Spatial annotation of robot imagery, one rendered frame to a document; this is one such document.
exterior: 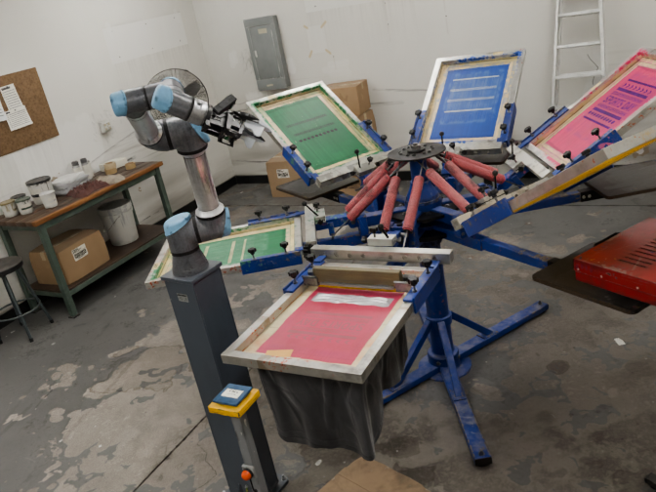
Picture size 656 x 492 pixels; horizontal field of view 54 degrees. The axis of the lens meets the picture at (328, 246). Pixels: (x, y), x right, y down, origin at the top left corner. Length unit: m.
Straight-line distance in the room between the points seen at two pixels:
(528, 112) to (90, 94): 4.20
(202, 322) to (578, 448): 1.82
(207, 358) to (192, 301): 0.28
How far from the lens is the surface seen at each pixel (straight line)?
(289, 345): 2.48
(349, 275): 2.72
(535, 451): 3.32
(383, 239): 2.91
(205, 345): 2.77
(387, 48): 6.87
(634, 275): 2.39
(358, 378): 2.18
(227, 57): 7.85
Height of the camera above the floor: 2.20
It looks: 22 degrees down
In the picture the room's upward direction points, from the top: 11 degrees counter-clockwise
